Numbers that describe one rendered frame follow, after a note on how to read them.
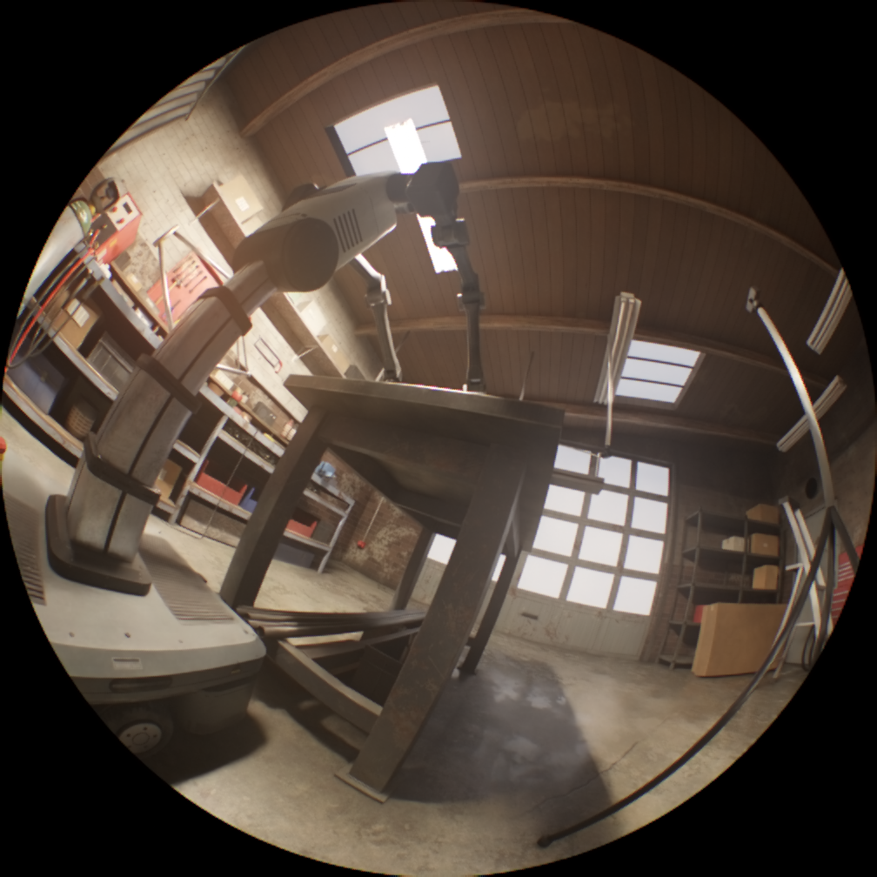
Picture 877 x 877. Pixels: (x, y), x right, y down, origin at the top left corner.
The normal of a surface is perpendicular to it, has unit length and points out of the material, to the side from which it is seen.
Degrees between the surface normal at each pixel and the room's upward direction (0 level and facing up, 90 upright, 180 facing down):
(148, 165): 90
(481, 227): 174
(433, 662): 90
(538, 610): 90
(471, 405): 90
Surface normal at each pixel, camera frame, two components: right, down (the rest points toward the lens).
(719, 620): -0.20, -0.62
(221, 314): 0.93, 0.29
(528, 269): -0.27, 0.85
